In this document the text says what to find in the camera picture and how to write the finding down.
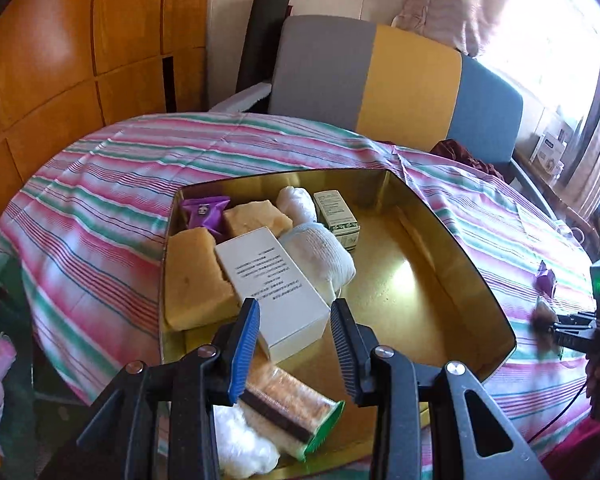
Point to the striped tablecloth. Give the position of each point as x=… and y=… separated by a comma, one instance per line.
x=105, y=200

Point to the dark red cloth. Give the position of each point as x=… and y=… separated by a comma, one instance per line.
x=460, y=152

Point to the pink patterned curtain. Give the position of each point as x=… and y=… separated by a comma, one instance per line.
x=450, y=5

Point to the purple snack packet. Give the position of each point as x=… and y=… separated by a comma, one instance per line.
x=545, y=277
x=202, y=212

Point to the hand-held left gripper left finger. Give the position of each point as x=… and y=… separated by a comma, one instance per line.
x=245, y=355

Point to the white appliance box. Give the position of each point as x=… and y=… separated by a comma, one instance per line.
x=550, y=150

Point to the small white gauze roll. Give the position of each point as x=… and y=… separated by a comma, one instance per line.
x=295, y=202

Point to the small yellow sponge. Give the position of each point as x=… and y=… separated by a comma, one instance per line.
x=255, y=217

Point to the black rolled mat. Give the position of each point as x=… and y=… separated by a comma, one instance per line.
x=262, y=40

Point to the large yellow sponge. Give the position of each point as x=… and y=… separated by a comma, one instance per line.
x=195, y=280

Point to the white plastic bag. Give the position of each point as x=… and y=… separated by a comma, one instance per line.
x=240, y=445

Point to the large white gauze roll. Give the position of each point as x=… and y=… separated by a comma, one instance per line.
x=320, y=255

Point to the gold tin box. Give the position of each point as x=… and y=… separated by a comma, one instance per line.
x=405, y=270

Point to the brown snack packet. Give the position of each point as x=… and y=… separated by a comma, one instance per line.
x=541, y=317

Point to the large white carton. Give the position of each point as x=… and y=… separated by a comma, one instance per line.
x=270, y=285

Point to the grey yellow blue chair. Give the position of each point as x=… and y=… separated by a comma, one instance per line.
x=410, y=80

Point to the small green white carton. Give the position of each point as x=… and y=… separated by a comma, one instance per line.
x=335, y=215

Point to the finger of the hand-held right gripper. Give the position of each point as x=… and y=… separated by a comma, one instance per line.
x=572, y=327

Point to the green-ended cracker packet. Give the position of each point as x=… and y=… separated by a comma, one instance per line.
x=290, y=400

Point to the green glass side table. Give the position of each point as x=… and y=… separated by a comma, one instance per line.
x=10, y=310

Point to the wooden wall cabinet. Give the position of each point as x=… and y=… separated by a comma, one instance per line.
x=80, y=50

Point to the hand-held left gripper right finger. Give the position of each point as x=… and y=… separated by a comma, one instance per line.
x=347, y=360

